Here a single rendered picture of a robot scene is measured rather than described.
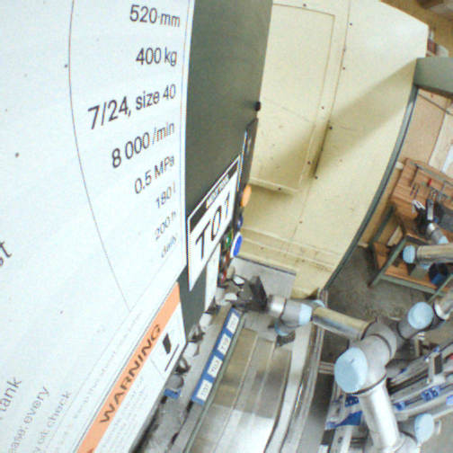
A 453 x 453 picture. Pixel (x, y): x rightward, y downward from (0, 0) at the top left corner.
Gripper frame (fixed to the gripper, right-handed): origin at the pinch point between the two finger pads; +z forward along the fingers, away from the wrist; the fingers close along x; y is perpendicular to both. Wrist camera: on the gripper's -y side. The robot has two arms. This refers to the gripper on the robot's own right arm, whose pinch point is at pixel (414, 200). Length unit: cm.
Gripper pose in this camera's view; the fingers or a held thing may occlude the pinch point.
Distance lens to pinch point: 139.9
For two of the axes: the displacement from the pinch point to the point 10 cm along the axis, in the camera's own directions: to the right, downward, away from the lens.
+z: 0.9, -6.4, 7.6
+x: 10.0, 0.2, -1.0
